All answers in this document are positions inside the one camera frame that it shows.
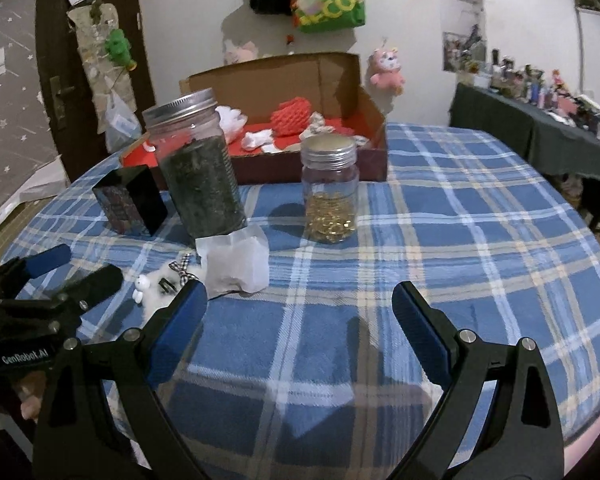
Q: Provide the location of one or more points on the white translucent plastic bag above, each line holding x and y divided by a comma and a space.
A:
235, 260

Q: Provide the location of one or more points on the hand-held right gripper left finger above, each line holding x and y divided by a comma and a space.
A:
180, 330

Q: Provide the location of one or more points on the table with dark cloth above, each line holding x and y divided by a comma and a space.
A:
530, 130

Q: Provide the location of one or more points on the green plush toy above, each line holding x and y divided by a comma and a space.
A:
117, 45

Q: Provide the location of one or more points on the dark printed tin box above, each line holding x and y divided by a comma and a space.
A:
130, 200

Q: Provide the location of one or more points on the small jar with gold beads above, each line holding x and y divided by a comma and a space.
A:
330, 195

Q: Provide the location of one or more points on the pink pig plush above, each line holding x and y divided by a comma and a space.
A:
242, 52

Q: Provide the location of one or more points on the white patterned soft toy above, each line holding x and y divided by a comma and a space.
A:
316, 121

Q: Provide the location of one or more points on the white paper sheet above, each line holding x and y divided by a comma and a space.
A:
25, 195

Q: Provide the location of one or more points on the person's left hand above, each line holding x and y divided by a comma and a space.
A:
30, 405

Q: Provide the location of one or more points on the beige hanging organizer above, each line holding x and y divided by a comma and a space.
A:
95, 60

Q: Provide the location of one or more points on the dark wooden door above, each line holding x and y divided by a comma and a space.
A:
55, 125

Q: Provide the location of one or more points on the large jar with dark contents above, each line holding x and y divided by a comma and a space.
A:
202, 185

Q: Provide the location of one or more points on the white cabinet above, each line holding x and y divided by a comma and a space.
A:
595, 40

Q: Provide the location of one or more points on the blue plaid blanket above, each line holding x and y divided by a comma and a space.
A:
380, 240

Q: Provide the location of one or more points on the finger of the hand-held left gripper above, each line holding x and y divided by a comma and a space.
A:
95, 280
50, 257

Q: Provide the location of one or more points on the row of small bottles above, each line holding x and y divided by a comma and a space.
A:
535, 90

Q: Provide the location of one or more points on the cardboard box with red lining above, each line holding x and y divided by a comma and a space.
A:
330, 80

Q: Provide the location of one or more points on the pink bear plush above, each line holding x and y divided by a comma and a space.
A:
387, 70

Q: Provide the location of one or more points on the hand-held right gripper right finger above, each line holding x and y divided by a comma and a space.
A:
422, 330

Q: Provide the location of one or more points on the red pom-pom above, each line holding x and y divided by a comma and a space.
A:
292, 117

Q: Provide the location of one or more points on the clear plastic bag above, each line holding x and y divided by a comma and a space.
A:
120, 120

